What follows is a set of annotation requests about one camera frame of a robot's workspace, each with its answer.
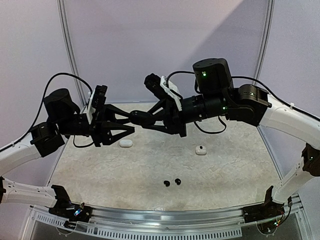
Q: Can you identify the right black cable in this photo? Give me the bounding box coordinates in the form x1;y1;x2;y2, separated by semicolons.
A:
166;70;320;135

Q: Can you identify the right aluminium frame post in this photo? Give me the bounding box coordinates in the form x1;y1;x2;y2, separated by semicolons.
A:
253;0;275;79

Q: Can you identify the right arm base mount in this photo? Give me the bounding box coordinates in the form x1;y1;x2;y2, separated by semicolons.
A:
242;202;285;223

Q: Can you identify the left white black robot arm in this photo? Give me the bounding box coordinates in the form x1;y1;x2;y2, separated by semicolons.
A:
0;85;135;217

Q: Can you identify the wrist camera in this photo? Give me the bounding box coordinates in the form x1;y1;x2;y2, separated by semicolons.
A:
85;85;108;124
144;73;183;112

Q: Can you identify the aluminium frame post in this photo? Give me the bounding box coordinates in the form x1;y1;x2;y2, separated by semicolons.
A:
253;0;275;79
56;0;87;106

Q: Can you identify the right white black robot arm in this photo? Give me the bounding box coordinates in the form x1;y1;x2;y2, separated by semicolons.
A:
141;58;320;218

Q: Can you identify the left aluminium frame post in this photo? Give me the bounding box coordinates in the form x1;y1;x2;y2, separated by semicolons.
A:
56;0;87;106

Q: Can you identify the black oval charging case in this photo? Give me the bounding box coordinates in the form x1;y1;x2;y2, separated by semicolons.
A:
128;110;155;126

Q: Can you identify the white oval charging case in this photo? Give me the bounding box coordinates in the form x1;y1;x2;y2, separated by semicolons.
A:
119;139;133;148

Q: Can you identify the white square charging case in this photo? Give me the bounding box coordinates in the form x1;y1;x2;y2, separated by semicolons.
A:
195;145;207;156

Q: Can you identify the black cable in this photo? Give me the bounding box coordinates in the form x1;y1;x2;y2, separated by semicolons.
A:
0;72;93;153
166;70;320;135

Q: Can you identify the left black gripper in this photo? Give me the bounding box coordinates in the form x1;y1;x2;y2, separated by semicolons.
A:
57;102;136;146

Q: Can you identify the left black cable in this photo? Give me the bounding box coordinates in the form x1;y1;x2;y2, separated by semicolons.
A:
0;72;93;153

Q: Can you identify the aluminium front rail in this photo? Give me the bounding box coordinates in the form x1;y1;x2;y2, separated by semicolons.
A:
22;194;313;240

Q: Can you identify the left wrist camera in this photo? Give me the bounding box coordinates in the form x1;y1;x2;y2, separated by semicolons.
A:
85;85;108;124

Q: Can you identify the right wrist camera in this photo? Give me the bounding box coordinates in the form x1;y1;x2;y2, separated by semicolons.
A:
144;73;183;112

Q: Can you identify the black earbud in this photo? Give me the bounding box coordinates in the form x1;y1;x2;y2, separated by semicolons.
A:
174;178;181;185
163;180;170;187

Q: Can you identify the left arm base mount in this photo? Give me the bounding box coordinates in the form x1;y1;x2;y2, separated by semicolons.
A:
48;200;93;223

